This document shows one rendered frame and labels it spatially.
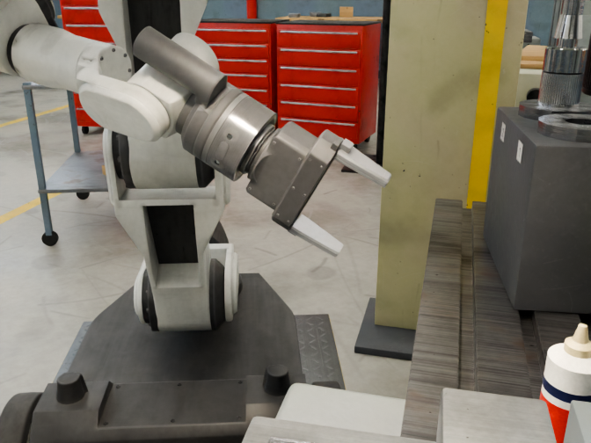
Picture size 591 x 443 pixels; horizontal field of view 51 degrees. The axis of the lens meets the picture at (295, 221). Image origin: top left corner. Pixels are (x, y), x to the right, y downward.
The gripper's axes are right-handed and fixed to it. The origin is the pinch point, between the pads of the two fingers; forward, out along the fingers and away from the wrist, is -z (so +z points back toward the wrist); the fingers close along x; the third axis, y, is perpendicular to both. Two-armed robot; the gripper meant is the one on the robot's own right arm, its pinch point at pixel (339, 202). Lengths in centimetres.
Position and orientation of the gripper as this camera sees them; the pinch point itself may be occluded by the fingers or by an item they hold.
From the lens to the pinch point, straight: 67.5
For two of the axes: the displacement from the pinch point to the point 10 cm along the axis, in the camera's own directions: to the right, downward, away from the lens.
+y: 3.3, -4.4, 8.3
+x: 4.4, -7.1, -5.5
